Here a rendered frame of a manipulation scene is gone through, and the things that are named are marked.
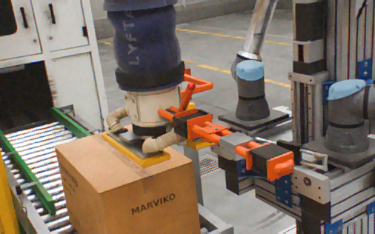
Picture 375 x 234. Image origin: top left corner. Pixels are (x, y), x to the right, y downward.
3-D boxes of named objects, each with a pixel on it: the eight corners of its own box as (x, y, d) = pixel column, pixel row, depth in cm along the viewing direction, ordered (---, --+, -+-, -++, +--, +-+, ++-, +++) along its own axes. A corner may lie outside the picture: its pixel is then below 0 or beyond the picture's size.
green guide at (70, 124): (52, 117, 396) (50, 107, 393) (65, 113, 401) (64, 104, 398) (135, 186, 264) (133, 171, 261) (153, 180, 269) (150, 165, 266)
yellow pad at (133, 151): (101, 138, 173) (98, 125, 171) (127, 131, 178) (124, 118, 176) (142, 169, 145) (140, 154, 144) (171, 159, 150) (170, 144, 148)
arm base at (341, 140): (342, 133, 183) (342, 108, 179) (379, 144, 171) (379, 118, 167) (314, 145, 175) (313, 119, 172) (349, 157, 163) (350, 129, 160)
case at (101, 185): (69, 220, 238) (53, 145, 225) (143, 193, 256) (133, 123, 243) (114, 285, 189) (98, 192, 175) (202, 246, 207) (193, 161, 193)
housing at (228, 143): (218, 153, 126) (217, 138, 124) (239, 146, 129) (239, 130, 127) (235, 161, 120) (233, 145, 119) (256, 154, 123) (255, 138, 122)
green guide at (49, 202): (-19, 135, 371) (-22, 124, 368) (-4, 131, 376) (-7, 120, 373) (35, 221, 239) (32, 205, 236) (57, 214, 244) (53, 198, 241)
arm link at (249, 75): (240, 98, 203) (238, 67, 198) (235, 89, 215) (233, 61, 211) (268, 95, 203) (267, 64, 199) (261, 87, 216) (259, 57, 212)
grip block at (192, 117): (173, 132, 143) (170, 114, 141) (200, 124, 148) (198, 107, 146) (187, 141, 136) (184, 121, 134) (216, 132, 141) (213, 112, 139)
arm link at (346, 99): (331, 112, 177) (331, 76, 173) (371, 114, 171) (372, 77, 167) (324, 124, 167) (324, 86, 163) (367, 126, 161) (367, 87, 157)
